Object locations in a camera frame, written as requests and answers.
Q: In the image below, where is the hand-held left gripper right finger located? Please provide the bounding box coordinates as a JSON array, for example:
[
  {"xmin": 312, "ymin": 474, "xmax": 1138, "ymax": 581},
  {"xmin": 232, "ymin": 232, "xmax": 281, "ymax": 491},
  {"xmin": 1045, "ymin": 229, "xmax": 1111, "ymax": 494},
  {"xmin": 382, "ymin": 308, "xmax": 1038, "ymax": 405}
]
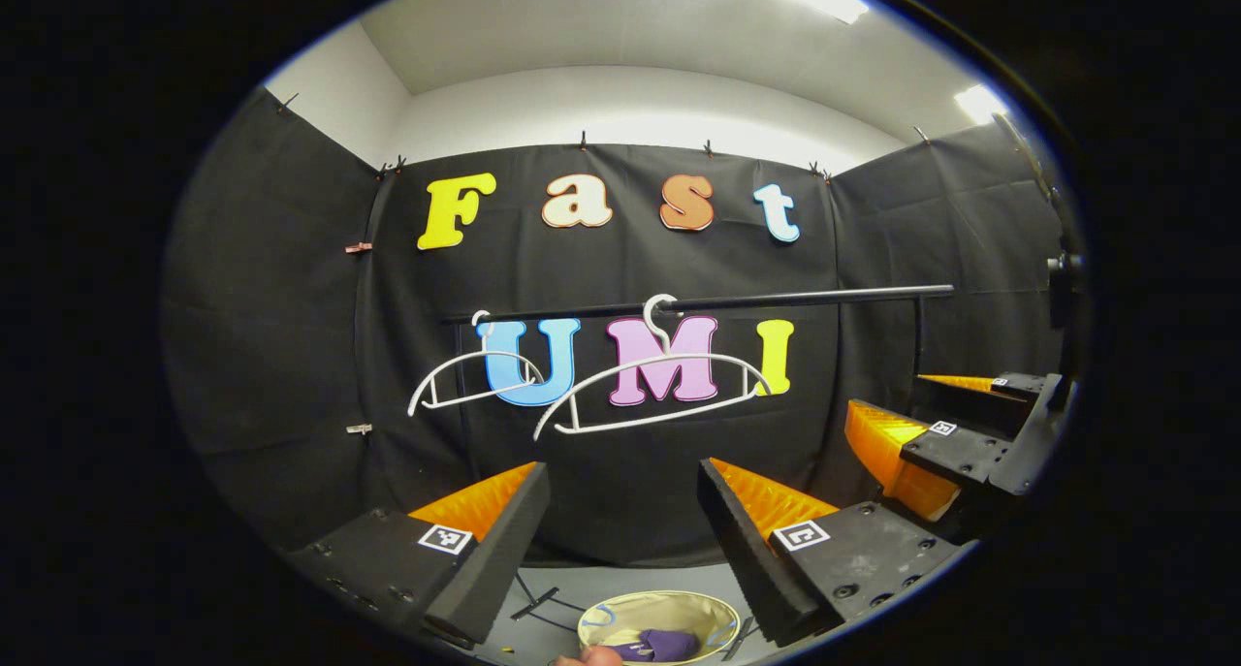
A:
[{"xmin": 696, "ymin": 457, "xmax": 971, "ymax": 648}]

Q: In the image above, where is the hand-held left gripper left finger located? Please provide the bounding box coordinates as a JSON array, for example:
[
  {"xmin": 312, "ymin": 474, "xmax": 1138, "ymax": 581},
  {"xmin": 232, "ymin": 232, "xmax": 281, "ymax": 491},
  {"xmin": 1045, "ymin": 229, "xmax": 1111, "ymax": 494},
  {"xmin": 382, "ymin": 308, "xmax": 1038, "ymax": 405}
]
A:
[{"xmin": 286, "ymin": 460, "xmax": 552, "ymax": 648}]

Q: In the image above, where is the cream laundry hamper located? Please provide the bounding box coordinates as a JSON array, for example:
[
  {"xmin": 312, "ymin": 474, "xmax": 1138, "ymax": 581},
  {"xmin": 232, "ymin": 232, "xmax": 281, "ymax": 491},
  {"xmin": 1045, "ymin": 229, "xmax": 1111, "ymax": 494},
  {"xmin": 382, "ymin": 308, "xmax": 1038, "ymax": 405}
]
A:
[{"xmin": 577, "ymin": 589, "xmax": 743, "ymax": 665}]

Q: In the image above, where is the purple corduroy jacket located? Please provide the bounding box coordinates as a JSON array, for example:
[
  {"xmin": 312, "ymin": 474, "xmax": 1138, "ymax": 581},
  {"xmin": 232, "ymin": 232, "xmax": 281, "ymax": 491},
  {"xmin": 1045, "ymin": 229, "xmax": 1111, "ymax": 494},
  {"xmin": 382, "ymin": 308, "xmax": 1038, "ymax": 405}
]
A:
[{"xmin": 609, "ymin": 628, "xmax": 703, "ymax": 663}]

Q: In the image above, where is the white plastic hanger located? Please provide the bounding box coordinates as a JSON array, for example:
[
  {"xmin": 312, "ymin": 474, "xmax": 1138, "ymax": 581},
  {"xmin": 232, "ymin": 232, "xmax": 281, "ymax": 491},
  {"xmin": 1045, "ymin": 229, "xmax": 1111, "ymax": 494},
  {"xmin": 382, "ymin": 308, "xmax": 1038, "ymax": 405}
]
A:
[
  {"xmin": 407, "ymin": 309, "xmax": 549, "ymax": 418},
  {"xmin": 533, "ymin": 294, "xmax": 774, "ymax": 442}
]

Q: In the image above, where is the black clothes rack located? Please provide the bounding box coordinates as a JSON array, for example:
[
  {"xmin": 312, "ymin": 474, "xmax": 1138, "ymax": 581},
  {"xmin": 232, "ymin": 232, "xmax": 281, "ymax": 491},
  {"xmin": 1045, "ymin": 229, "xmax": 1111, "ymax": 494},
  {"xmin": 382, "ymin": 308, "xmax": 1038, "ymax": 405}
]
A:
[{"xmin": 439, "ymin": 283, "xmax": 956, "ymax": 663}]

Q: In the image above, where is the small ceiling light panel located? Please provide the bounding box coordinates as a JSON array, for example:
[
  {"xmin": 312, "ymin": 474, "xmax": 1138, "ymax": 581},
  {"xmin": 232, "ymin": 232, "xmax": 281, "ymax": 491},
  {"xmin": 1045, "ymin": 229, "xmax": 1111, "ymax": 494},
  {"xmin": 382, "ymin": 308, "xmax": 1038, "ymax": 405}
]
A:
[{"xmin": 953, "ymin": 83, "xmax": 1011, "ymax": 126}]

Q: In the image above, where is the row of black backdrop clips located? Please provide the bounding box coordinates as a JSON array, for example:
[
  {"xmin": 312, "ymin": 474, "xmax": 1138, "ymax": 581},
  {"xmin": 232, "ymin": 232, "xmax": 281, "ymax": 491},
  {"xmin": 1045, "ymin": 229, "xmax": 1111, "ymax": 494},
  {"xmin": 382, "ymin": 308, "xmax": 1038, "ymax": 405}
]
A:
[{"xmin": 276, "ymin": 92, "xmax": 932, "ymax": 180}]

